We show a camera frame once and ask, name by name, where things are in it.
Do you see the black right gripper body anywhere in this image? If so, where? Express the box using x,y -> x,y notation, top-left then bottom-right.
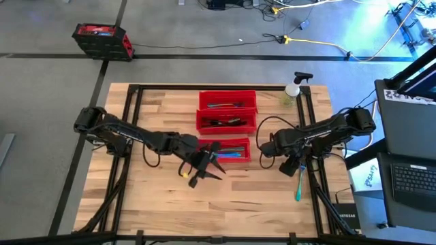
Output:
279,149 -> 309,178

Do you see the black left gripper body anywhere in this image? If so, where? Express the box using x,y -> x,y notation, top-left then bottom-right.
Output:
182,135 -> 221,189

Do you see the red plastic bin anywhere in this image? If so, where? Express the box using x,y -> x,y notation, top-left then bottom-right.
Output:
198,89 -> 258,114
196,109 -> 258,135
197,137 -> 252,164

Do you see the spray bottle with yellow label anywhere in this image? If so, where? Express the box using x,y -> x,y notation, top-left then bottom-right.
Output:
281,71 -> 314,108

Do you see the red plastic organizer tray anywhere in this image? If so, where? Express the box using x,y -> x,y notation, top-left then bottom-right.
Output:
0,83 -> 436,245

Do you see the white scribbled paper sheet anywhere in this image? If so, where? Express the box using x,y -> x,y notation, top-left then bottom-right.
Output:
347,157 -> 384,195

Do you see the black laptop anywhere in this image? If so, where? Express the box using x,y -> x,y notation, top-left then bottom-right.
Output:
376,152 -> 436,233

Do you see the red black tool case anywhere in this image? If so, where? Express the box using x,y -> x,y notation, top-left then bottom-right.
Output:
72,22 -> 136,63

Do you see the black power strip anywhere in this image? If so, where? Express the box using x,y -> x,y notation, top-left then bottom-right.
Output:
206,0 -> 228,10

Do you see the black netgear switch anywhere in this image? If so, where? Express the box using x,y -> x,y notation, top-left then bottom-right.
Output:
332,203 -> 362,231

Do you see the thin white cable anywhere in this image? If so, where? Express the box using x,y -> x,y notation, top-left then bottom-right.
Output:
359,100 -> 379,152

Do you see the black floor cable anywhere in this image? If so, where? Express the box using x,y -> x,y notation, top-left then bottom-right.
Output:
131,39 -> 287,50

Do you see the yellow extension cable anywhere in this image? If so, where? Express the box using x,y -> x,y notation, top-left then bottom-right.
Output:
282,0 -> 423,63

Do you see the white floor cable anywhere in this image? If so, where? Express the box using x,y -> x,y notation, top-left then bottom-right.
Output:
272,0 -> 345,12

